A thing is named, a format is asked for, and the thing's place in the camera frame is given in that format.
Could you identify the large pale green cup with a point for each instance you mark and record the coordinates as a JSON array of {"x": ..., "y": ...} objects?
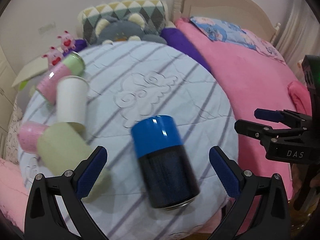
[{"x": 61, "y": 148}]

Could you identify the pink cartoon pillow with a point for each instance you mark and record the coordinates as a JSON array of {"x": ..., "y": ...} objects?
[{"x": 264, "y": 47}]

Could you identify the rear pink pig plush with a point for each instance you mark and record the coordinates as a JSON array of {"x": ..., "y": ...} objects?
[{"x": 67, "y": 41}]

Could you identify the pink pig plush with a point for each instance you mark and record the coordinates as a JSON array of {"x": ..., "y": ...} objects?
[
  {"x": 67, "y": 41},
  {"x": 54, "y": 56}
]

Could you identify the pink blanket left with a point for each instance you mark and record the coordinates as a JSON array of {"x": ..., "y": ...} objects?
[{"x": 13, "y": 195}]

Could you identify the cream wooden headboard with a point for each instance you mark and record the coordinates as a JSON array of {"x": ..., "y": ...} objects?
[{"x": 245, "y": 13}]

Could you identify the blue cartoon pillow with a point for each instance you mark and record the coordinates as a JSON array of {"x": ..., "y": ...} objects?
[{"x": 223, "y": 31}]

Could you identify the front pink pig plush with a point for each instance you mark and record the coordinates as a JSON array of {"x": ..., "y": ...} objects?
[{"x": 54, "y": 56}]

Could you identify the pink plush toy right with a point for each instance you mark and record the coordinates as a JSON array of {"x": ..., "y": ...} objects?
[{"x": 300, "y": 97}]

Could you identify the pink and green can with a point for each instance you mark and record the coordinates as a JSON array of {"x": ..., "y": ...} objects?
[{"x": 73, "y": 64}]

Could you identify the grey flower cushion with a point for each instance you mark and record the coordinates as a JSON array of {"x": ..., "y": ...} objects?
[{"x": 27, "y": 88}]

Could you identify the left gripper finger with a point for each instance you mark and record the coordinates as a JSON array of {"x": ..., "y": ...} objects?
[
  {"x": 286, "y": 117},
  {"x": 259, "y": 131}
]

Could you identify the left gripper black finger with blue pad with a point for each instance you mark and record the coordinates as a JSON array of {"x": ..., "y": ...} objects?
[
  {"x": 260, "y": 209},
  {"x": 43, "y": 218}
]

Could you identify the dark blue lidded can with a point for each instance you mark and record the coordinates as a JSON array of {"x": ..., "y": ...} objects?
[{"x": 168, "y": 176}]

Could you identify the heart pattern sheet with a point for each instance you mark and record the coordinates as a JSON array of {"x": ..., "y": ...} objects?
[{"x": 11, "y": 147}]

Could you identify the pink cup near left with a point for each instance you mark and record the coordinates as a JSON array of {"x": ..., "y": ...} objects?
[{"x": 28, "y": 135}]

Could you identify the purple blanket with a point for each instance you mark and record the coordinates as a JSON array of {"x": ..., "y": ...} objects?
[{"x": 176, "y": 39}]

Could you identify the grey bear plush pillow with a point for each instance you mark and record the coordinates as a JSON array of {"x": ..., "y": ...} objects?
[{"x": 132, "y": 28}]

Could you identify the wall power socket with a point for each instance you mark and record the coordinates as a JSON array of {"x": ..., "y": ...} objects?
[{"x": 46, "y": 28}]

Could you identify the white paper cup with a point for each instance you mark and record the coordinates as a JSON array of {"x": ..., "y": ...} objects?
[{"x": 71, "y": 101}]

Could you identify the cream curtain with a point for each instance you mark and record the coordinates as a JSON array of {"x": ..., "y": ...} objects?
[{"x": 301, "y": 34}]

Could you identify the pink bed blanket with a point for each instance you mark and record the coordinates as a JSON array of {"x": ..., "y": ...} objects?
[{"x": 251, "y": 81}]

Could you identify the white nightstand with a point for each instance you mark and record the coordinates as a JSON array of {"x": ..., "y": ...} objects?
[{"x": 34, "y": 68}]

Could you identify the triangle pattern cushion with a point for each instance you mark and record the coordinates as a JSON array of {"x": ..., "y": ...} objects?
[{"x": 155, "y": 13}]

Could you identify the cream wardrobe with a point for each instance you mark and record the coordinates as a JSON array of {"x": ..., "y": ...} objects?
[{"x": 8, "y": 95}]

